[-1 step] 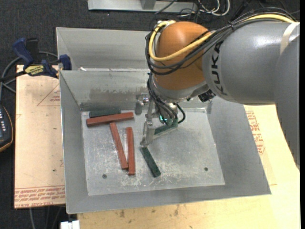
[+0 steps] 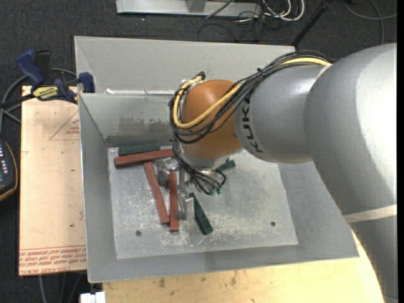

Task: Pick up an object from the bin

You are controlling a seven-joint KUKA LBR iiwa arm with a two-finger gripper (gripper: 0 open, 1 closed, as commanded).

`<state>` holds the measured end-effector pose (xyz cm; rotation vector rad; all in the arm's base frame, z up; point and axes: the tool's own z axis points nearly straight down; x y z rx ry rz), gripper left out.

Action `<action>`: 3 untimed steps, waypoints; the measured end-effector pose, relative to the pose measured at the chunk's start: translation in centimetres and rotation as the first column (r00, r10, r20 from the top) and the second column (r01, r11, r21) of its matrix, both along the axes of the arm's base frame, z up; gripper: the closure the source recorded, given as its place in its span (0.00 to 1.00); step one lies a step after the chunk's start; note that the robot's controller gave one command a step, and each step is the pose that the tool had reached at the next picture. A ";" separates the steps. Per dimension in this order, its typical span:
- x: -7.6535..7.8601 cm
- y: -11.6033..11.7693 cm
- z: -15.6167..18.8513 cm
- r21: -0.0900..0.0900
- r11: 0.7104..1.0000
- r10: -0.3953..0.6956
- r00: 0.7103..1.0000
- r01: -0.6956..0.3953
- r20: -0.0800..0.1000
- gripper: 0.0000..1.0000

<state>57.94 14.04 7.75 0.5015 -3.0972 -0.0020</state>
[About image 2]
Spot grey metal bin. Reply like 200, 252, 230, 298
74, 35, 360, 284

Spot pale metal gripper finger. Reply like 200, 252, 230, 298
179, 191, 194, 221
157, 158, 179, 186

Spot dark green flat block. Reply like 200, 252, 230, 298
217, 159, 237, 174
188, 192, 215, 235
118, 141, 161, 157

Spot brown cardboard board red print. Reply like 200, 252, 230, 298
18, 85, 88, 276

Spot red-brown flat block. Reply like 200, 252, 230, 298
167, 172, 181, 233
143, 162, 171, 225
114, 148, 175, 169

